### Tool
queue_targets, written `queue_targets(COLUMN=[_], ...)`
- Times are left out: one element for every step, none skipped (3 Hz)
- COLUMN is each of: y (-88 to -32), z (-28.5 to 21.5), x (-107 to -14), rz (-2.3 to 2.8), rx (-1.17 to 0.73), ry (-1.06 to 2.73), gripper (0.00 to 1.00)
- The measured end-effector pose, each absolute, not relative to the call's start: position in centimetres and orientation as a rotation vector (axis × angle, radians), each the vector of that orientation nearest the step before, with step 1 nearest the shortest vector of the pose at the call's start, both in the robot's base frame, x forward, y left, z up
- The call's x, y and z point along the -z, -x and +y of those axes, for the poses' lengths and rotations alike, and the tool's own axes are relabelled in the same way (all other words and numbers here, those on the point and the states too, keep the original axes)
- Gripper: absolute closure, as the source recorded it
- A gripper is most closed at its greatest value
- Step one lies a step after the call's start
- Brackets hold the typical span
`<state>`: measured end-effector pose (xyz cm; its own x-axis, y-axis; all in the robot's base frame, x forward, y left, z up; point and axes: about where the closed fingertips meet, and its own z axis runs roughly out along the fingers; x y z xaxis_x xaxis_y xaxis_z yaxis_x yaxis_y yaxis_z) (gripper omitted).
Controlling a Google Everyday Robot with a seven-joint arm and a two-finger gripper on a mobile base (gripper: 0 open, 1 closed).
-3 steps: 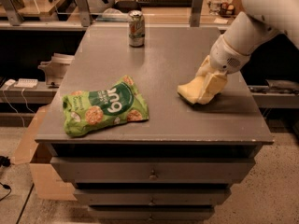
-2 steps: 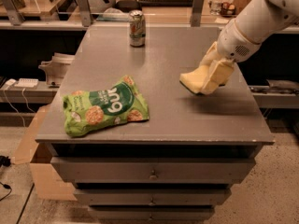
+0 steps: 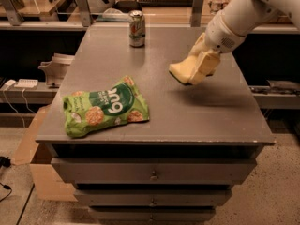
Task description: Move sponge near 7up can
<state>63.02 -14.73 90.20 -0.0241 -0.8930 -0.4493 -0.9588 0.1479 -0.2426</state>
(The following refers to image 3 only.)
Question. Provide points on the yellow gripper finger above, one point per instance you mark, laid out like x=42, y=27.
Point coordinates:
x=205, y=64
x=199, y=49

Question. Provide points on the yellow sponge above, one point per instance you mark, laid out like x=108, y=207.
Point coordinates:
x=185, y=71

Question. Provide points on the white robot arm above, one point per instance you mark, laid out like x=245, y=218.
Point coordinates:
x=229, y=28

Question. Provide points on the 7up soda can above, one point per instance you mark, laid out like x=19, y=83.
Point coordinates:
x=136, y=28

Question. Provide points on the clear plastic bottle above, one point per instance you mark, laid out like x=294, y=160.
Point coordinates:
x=216, y=6

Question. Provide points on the black keyboard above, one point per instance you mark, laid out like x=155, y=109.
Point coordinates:
x=166, y=3

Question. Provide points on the grey drawer cabinet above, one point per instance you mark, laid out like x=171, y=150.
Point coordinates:
x=217, y=118

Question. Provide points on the black bowl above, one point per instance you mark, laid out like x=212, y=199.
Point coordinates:
x=126, y=6

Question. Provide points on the green rice chips bag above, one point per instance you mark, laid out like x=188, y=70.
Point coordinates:
x=86, y=112

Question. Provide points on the white plastic part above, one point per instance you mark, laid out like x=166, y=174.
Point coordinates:
x=56, y=69

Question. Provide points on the top grey drawer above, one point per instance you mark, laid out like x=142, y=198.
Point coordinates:
x=153, y=170

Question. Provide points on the grey drawer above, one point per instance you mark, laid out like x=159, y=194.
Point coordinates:
x=156, y=214
x=153, y=170
x=152, y=197

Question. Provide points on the white power strip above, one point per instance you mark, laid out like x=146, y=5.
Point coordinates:
x=26, y=83

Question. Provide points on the bottom grey drawer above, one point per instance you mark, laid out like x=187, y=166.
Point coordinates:
x=156, y=214

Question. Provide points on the middle grey drawer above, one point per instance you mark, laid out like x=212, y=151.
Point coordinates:
x=152, y=197

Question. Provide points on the cardboard box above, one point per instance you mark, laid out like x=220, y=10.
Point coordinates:
x=48, y=184

